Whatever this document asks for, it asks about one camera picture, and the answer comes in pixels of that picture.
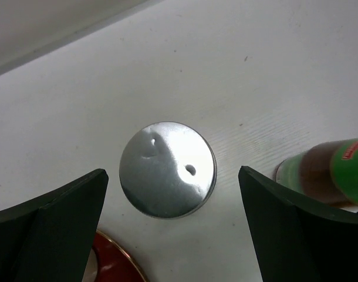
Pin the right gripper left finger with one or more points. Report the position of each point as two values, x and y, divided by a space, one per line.
49 238

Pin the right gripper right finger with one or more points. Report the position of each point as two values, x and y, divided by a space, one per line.
295 237

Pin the blue-labelled silver-capped shaker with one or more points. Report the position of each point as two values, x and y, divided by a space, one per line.
167 170

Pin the red round tray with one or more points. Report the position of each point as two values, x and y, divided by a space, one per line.
108 262

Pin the red sauce bottle yellow cap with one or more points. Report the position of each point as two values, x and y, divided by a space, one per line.
327 172

